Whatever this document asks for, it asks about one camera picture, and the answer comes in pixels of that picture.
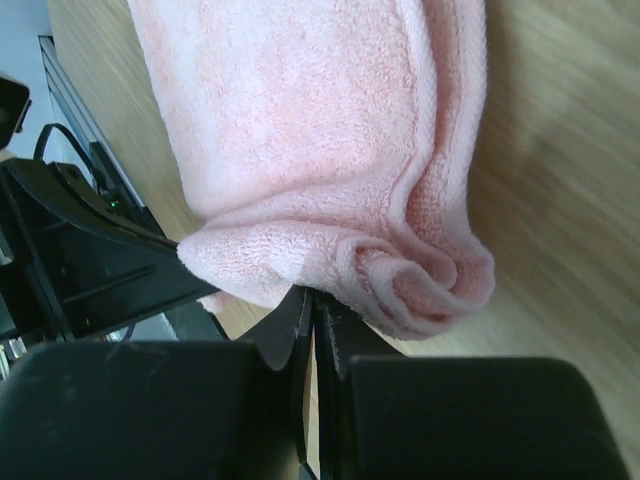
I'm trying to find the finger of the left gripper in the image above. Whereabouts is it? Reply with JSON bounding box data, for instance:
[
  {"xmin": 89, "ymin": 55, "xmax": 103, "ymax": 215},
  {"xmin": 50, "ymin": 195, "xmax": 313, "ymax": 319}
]
[{"xmin": 1, "ymin": 159, "xmax": 216, "ymax": 341}]

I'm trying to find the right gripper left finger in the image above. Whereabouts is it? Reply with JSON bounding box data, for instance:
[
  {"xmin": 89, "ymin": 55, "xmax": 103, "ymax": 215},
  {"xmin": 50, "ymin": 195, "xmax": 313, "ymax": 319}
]
[{"xmin": 240, "ymin": 286, "xmax": 313, "ymax": 470}]

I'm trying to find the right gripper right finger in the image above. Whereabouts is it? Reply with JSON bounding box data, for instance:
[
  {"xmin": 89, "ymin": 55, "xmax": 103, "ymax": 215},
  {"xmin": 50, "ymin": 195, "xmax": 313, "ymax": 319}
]
[{"xmin": 312, "ymin": 292, "xmax": 400, "ymax": 479}]

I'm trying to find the light pink towel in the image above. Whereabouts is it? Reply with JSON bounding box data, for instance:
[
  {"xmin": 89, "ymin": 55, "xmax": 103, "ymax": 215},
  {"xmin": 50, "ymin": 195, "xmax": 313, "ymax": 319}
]
[{"xmin": 129, "ymin": 1, "xmax": 495, "ymax": 340}]

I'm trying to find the aluminium front rail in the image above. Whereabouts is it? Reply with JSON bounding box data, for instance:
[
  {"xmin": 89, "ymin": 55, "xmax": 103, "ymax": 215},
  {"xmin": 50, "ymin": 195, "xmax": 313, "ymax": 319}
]
[{"xmin": 38, "ymin": 36, "xmax": 146, "ymax": 208}]

